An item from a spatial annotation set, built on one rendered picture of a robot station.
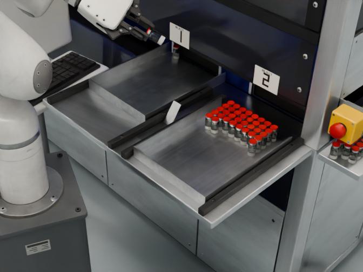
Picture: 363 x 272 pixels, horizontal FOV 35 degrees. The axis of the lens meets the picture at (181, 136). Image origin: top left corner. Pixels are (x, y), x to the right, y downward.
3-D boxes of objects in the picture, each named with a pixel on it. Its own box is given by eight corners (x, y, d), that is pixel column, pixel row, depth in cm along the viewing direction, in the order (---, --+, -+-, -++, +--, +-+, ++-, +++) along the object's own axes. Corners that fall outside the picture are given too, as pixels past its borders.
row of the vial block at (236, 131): (213, 121, 165) (214, 108, 162) (262, 150, 155) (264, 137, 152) (208, 124, 164) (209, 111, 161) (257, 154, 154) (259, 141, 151)
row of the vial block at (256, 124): (224, 115, 168) (225, 102, 165) (272, 143, 158) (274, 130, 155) (219, 118, 167) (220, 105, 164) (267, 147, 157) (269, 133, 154)
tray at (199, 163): (220, 106, 172) (221, 96, 169) (290, 147, 157) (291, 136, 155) (133, 156, 152) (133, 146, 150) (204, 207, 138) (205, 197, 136)
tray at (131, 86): (168, 51, 197) (168, 41, 195) (224, 81, 182) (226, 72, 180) (89, 88, 178) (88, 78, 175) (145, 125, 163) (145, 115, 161)
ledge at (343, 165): (345, 136, 164) (346, 131, 163) (385, 158, 157) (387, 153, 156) (317, 158, 157) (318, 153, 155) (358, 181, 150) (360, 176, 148)
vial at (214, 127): (214, 128, 163) (215, 115, 160) (220, 131, 161) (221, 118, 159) (208, 131, 161) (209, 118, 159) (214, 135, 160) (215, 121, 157)
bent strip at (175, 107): (173, 116, 167) (174, 100, 163) (181, 121, 165) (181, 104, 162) (136, 137, 159) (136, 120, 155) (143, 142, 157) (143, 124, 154)
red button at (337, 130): (334, 129, 148) (337, 117, 146) (348, 136, 146) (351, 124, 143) (325, 136, 146) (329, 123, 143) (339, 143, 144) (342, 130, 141)
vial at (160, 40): (164, 39, 136) (148, 29, 136) (166, 36, 134) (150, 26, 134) (160, 47, 136) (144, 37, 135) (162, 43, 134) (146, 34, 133)
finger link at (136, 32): (122, 24, 135) (147, 39, 136) (115, 34, 134) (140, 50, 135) (125, 19, 132) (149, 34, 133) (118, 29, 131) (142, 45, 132)
